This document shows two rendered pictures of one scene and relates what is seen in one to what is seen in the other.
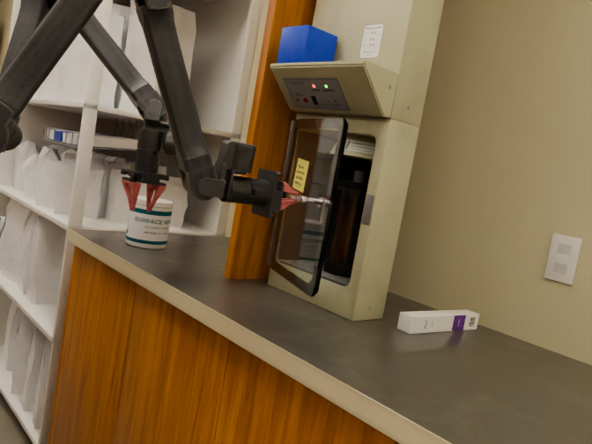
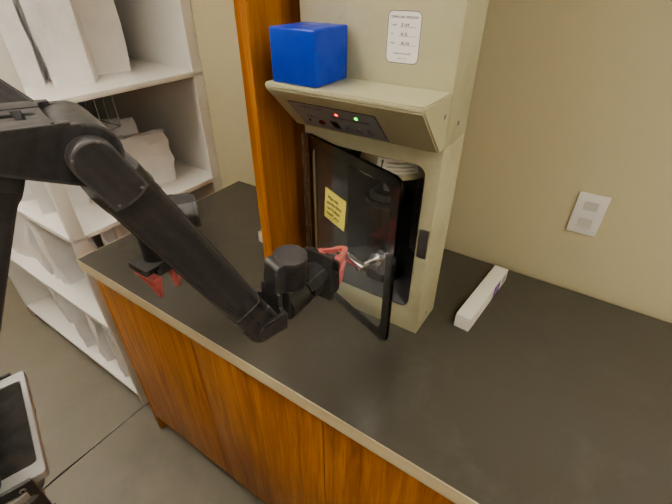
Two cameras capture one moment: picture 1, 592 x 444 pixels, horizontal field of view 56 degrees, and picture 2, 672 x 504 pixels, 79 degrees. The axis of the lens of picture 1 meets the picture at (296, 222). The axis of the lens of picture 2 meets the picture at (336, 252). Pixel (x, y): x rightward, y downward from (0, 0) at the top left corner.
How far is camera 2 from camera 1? 0.76 m
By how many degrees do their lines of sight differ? 31
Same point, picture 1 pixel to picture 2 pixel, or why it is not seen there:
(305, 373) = (429, 480)
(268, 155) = (281, 173)
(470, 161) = (487, 113)
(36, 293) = (66, 277)
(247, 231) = not seen: hidden behind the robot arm
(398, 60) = (451, 73)
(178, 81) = (196, 255)
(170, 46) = (166, 223)
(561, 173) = (595, 131)
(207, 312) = (291, 393)
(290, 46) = (289, 59)
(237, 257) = not seen: hidden behind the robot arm
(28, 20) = not seen: outside the picture
